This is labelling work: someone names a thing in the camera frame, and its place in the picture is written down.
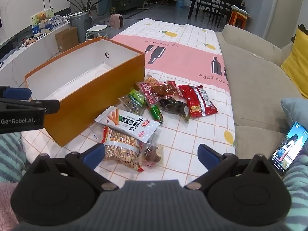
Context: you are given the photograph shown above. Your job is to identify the pink space heater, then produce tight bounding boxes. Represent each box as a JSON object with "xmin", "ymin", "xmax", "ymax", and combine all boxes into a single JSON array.
[{"xmin": 109, "ymin": 14, "xmax": 124, "ymax": 28}]

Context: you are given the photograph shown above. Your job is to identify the red label meat packet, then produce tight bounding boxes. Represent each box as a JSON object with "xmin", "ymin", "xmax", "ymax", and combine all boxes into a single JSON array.
[{"xmin": 136, "ymin": 79, "xmax": 184, "ymax": 107}]

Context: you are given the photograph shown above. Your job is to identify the clear cracker packet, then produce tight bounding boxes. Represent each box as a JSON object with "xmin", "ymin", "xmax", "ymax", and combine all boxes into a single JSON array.
[{"xmin": 101, "ymin": 126, "xmax": 145, "ymax": 172}]

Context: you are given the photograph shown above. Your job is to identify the dark seaweed packet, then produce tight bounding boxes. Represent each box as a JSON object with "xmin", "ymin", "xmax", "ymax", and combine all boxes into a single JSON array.
[{"xmin": 160, "ymin": 96, "xmax": 190, "ymax": 124}]

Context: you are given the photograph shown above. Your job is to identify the bear picture card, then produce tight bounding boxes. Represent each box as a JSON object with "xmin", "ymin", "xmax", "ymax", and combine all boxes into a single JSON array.
[{"xmin": 30, "ymin": 8, "xmax": 54, "ymax": 35}]

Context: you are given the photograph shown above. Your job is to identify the green raisin packet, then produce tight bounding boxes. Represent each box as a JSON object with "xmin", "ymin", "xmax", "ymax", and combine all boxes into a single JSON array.
[{"xmin": 119, "ymin": 89, "xmax": 147, "ymax": 116}]

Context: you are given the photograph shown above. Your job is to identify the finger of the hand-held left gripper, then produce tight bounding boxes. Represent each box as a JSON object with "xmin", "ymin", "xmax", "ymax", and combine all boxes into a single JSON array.
[
  {"xmin": 0, "ymin": 86, "xmax": 32, "ymax": 101},
  {"xmin": 0, "ymin": 99, "xmax": 60, "ymax": 114}
]

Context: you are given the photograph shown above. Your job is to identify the light blue cushion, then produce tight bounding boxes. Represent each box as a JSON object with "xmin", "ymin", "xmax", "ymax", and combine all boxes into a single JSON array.
[{"xmin": 280, "ymin": 97, "xmax": 308, "ymax": 135}]

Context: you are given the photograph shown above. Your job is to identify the orange stool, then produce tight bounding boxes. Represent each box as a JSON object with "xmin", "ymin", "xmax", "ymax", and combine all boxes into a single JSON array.
[{"xmin": 228, "ymin": 5, "xmax": 251, "ymax": 29}]

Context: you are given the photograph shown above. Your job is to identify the green sausage stick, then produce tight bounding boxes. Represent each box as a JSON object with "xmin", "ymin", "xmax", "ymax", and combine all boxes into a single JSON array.
[{"xmin": 148, "ymin": 105, "xmax": 164, "ymax": 123}]

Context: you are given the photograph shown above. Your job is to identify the black dining chair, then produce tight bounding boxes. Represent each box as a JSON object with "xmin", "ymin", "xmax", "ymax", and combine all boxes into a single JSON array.
[{"xmin": 209, "ymin": 0, "xmax": 242, "ymax": 28}]

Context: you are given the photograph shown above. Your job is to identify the orange cardboard box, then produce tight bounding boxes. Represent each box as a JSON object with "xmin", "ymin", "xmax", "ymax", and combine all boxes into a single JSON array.
[{"xmin": 24, "ymin": 37, "xmax": 145, "ymax": 147}]

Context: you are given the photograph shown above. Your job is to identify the pink fuzzy blanket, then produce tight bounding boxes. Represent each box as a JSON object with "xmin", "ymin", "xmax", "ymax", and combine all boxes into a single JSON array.
[{"xmin": 0, "ymin": 182, "xmax": 21, "ymax": 225}]

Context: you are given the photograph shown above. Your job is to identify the smartphone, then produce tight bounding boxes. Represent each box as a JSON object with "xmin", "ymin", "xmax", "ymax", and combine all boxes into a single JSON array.
[{"xmin": 268, "ymin": 121, "xmax": 308, "ymax": 176}]

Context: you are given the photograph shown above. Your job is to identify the clear brown snack packet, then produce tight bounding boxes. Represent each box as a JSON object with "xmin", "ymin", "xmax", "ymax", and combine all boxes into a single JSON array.
[{"xmin": 138, "ymin": 141, "xmax": 164, "ymax": 167}]

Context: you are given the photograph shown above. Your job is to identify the white low cabinet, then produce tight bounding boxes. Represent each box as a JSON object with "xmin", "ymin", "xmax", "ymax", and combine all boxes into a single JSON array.
[{"xmin": 0, "ymin": 22, "xmax": 73, "ymax": 87}]

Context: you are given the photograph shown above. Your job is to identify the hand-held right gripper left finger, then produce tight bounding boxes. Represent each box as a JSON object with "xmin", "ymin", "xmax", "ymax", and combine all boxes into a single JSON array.
[{"xmin": 31, "ymin": 144, "xmax": 119, "ymax": 190}]

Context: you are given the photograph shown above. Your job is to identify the clear tan snack packet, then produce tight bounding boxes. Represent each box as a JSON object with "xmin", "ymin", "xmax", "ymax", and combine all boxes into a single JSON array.
[{"xmin": 144, "ymin": 74, "xmax": 160, "ymax": 85}]

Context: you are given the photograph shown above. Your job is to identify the long leaf plant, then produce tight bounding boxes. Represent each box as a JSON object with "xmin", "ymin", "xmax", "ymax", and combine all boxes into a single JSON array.
[{"xmin": 65, "ymin": 0, "xmax": 104, "ymax": 13}]

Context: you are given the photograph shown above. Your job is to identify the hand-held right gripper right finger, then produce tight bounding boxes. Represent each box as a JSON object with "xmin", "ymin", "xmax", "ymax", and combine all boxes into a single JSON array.
[{"xmin": 184, "ymin": 144, "xmax": 277, "ymax": 190}]

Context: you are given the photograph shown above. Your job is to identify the beige sofa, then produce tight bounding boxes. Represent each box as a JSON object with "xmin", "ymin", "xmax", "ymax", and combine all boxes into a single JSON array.
[{"xmin": 215, "ymin": 24, "xmax": 308, "ymax": 154}]

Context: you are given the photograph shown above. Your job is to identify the grey plant bin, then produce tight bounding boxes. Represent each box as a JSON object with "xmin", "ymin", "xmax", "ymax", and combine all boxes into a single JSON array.
[{"xmin": 70, "ymin": 12, "xmax": 93, "ymax": 42}]

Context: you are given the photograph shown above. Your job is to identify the blue white packages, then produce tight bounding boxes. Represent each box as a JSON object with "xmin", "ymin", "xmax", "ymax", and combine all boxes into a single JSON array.
[{"xmin": 44, "ymin": 14, "xmax": 71, "ymax": 33}]

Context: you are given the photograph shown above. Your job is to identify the yellow cushion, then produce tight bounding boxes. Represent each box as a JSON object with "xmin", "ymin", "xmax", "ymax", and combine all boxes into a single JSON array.
[{"xmin": 280, "ymin": 28, "xmax": 308, "ymax": 92}]

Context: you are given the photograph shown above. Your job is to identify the red spicy snack packet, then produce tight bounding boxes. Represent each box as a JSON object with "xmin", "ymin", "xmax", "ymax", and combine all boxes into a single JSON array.
[{"xmin": 177, "ymin": 84, "xmax": 219, "ymax": 118}]

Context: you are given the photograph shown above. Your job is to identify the pink white printed tablecloth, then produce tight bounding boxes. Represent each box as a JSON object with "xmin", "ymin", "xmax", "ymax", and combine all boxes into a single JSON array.
[{"xmin": 20, "ymin": 18, "xmax": 237, "ymax": 190}]

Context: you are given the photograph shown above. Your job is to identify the white round stool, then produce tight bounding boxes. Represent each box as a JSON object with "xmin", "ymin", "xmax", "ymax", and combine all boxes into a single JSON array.
[{"xmin": 86, "ymin": 25, "xmax": 108, "ymax": 40}]

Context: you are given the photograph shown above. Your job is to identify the brown cardboard carton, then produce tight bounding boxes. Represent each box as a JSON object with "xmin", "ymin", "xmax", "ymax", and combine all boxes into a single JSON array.
[{"xmin": 55, "ymin": 26, "xmax": 79, "ymax": 53}]

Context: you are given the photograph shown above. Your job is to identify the white breadstick packet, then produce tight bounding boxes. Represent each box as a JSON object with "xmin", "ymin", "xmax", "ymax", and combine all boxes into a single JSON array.
[{"xmin": 95, "ymin": 106, "xmax": 161, "ymax": 143}]

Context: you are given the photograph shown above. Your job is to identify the person's striped clothing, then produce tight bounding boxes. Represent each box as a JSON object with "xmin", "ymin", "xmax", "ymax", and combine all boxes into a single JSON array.
[{"xmin": 281, "ymin": 155, "xmax": 308, "ymax": 231}]

